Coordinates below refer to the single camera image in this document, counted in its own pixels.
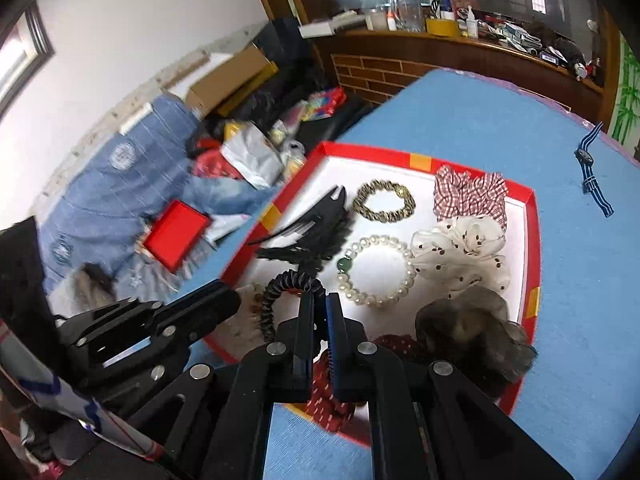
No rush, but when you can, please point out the leopard print hair tie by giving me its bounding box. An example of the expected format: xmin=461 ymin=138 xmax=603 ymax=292
xmin=351 ymin=178 xmax=418 ymax=224

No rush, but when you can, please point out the red white shallow box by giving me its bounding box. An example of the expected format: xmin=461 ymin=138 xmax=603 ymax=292
xmin=202 ymin=141 xmax=542 ymax=449

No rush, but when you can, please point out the yellow container on shelf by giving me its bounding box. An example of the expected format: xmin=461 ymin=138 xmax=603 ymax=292
xmin=425 ymin=18 xmax=460 ymax=38

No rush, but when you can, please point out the blue bed blanket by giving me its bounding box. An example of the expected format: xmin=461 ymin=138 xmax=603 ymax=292
xmin=182 ymin=70 xmax=639 ymax=479

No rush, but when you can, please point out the striped sleeve forearm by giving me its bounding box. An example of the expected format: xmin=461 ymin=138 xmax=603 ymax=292
xmin=1 ymin=321 xmax=164 ymax=462

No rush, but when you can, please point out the wooden headboard shelf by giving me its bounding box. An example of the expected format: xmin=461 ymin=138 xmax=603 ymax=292
xmin=310 ymin=28 xmax=613 ymax=124

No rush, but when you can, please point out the bamboo wall painting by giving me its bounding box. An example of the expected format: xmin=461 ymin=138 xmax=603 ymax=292
xmin=608 ymin=36 xmax=640 ymax=160

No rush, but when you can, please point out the small red box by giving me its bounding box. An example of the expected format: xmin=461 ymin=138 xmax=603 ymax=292
xmin=143 ymin=200 xmax=212 ymax=273

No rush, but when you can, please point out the black spiral hair tie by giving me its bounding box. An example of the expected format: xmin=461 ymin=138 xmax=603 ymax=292
xmin=258 ymin=268 xmax=328 ymax=345

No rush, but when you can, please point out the white pearl bracelet green bead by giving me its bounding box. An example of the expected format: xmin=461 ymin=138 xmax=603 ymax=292
xmin=335 ymin=235 xmax=416 ymax=309

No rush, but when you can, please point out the red white-dotted scrunchie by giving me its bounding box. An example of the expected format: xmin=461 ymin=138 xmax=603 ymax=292
xmin=304 ymin=334 xmax=428 ymax=434

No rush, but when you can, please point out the white black-dotted scrunchie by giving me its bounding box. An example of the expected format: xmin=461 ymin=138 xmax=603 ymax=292
xmin=410 ymin=216 xmax=511 ymax=298

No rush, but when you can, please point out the black claw hair clip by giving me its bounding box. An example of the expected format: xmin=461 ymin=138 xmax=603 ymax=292
xmin=248 ymin=186 xmax=352 ymax=276

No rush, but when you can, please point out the denim jeans pile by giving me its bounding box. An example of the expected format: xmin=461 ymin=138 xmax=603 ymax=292
xmin=38 ymin=94 xmax=273 ymax=301

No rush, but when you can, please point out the red white plaid scrunchie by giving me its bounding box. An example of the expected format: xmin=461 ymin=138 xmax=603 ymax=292
xmin=433 ymin=166 xmax=508 ymax=231

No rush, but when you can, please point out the cardboard box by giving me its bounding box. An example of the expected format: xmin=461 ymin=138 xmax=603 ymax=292
xmin=183 ymin=44 xmax=278 ymax=116

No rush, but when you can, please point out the blue striped watch strap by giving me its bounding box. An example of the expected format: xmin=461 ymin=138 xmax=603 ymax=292
xmin=572 ymin=120 xmax=615 ymax=219

